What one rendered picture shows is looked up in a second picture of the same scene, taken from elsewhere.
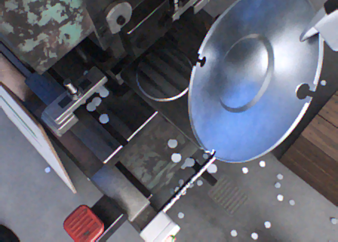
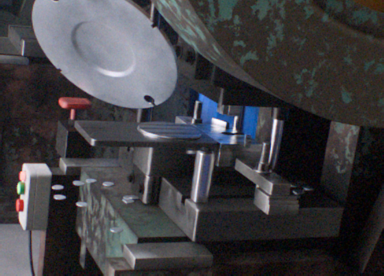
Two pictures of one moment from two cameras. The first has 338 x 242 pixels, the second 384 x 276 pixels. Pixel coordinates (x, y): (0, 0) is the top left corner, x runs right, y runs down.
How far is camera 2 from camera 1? 159 cm
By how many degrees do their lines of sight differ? 82
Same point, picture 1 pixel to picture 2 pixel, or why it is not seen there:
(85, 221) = (77, 100)
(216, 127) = (77, 70)
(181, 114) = (118, 124)
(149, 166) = (99, 172)
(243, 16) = (154, 55)
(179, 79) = (155, 130)
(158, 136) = (124, 182)
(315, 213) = not seen: outside the picture
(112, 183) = (103, 161)
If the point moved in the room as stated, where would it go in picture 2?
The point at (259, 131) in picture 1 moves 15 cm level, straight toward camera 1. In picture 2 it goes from (49, 27) to (15, 15)
